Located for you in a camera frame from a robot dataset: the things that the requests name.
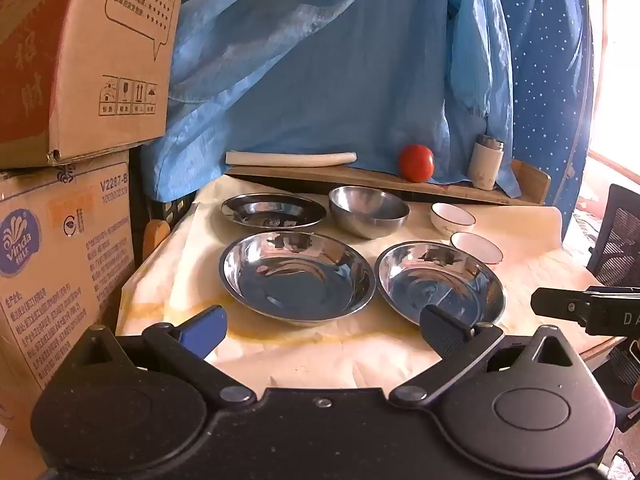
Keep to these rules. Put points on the white thermos cup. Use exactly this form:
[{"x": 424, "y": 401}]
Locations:
[{"x": 485, "y": 165}]

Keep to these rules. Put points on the cardboard box with blue logo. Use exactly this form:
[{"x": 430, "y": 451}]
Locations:
[{"x": 50, "y": 285}]

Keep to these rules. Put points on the light blue shirt cloth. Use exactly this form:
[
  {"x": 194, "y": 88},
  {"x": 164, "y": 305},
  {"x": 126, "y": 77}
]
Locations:
[{"x": 325, "y": 60}]

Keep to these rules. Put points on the black mesh chair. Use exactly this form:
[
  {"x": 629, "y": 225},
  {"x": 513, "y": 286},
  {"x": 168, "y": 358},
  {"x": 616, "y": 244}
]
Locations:
[{"x": 620, "y": 235}]

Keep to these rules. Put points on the blue white-dotted fabric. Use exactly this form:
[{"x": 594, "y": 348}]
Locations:
[{"x": 545, "y": 85}]

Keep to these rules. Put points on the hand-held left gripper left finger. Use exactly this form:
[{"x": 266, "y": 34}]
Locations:
[{"x": 204, "y": 331}]

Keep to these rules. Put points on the red tomato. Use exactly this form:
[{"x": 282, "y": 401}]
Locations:
[{"x": 416, "y": 162}]

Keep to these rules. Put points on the large steel plate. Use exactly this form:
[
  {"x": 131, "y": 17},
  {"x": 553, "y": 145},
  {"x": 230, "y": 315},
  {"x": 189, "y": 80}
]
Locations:
[
  {"x": 440, "y": 280},
  {"x": 297, "y": 280}
]

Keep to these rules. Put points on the printed brown cardboard box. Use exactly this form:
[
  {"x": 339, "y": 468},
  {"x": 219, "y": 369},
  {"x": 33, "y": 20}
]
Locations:
[{"x": 75, "y": 60}]

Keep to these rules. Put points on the white red-rimmed ceramic bowl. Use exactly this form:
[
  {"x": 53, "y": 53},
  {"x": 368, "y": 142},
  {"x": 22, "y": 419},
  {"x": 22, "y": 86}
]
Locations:
[
  {"x": 452, "y": 217},
  {"x": 477, "y": 249}
]

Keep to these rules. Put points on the cream rolling pin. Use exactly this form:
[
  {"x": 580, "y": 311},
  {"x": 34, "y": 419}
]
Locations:
[{"x": 290, "y": 158}]

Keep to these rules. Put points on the wooden shelf board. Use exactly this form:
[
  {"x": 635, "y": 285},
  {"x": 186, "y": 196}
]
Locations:
[{"x": 350, "y": 176}]

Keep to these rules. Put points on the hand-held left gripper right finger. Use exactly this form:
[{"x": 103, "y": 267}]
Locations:
[{"x": 442, "y": 331}]

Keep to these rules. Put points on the rounded wooden piece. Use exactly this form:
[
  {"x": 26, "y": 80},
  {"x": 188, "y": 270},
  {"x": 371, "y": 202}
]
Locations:
[{"x": 156, "y": 237}]

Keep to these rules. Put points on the steel bowl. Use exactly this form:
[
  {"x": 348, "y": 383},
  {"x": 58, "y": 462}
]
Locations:
[{"x": 367, "y": 215}]

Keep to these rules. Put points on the black plastic crate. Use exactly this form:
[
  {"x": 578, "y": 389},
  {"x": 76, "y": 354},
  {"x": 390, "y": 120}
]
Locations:
[{"x": 172, "y": 210}]

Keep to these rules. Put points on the cream table cloth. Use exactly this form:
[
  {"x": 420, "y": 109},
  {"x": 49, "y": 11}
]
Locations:
[{"x": 175, "y": 270}]

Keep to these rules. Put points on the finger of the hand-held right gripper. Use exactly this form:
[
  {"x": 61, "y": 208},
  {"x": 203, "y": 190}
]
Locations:
[{"x": 560, "y": 305}]

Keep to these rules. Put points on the small steel plate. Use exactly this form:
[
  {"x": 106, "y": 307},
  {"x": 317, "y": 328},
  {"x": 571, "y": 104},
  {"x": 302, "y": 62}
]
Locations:
[{"x": 272, "y": 210}]

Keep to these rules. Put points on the black white patterned cloth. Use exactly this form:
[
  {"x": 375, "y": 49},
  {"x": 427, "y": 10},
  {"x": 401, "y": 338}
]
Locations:
[{"x": 587, "y": 222}]

